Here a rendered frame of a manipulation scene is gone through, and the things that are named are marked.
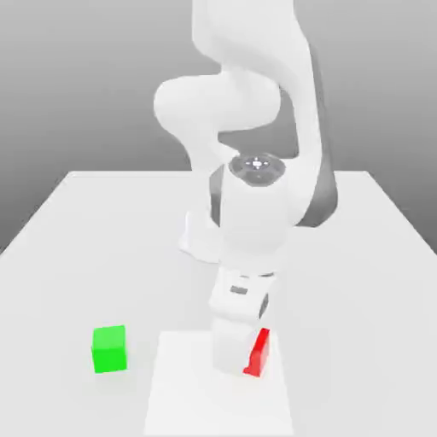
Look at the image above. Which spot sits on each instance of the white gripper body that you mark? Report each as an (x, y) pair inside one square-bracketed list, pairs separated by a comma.
[(232, 346)]

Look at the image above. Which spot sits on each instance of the small green cube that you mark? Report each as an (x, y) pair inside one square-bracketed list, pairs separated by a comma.
[(109, 350)]

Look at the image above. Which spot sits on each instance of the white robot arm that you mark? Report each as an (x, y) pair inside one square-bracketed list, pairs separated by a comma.
[(252, 211)]

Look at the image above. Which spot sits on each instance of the small red cube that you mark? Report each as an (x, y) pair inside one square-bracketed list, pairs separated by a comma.
[(261, 355)]

